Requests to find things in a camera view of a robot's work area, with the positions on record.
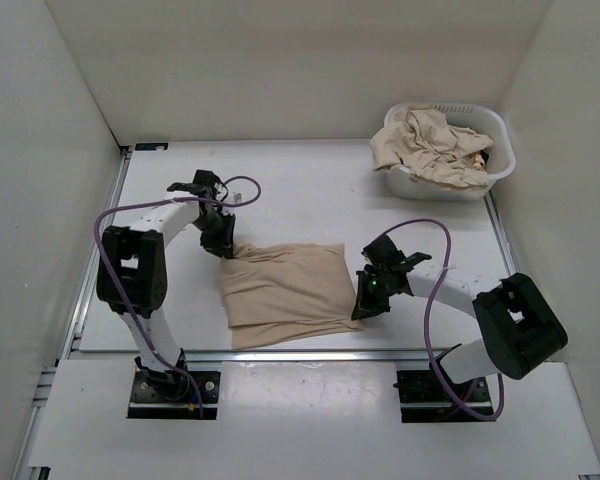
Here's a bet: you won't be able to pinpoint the aluminium left side rail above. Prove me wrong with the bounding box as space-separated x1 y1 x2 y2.
14 144 134 480

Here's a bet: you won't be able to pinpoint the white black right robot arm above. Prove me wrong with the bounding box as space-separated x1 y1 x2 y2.
352 235 568 400

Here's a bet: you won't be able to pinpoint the aluminium right side rail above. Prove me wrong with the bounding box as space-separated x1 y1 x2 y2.
484 191 520 275

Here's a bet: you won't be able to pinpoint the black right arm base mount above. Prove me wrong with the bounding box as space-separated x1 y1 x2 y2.
393 370 494 424

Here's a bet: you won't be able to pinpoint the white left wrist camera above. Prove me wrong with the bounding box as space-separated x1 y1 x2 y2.
230 191 243 205

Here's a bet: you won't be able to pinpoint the black corner label sticker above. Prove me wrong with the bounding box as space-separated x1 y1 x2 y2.
134 142 169 151

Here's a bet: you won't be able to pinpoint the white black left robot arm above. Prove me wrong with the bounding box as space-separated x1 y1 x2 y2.
95 170 235 406

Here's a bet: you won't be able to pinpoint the white laundry basket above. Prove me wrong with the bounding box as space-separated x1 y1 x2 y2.
370 102 516 201

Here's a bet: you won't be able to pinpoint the beige clothes pile in basket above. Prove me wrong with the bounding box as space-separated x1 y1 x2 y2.
370 105 494 190

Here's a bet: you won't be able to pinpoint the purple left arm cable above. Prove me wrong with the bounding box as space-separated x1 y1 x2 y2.
93 175 262 416

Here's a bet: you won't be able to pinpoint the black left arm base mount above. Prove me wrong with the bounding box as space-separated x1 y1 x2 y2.
127 369 221 420

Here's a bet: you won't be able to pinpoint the aluminium table edge rail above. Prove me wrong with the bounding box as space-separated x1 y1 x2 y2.
64 349 461 365

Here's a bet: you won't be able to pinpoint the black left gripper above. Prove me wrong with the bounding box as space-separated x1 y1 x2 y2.
192 210 237 261

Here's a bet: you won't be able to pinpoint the beige trousers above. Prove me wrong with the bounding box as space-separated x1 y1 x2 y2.
218 243 364 350

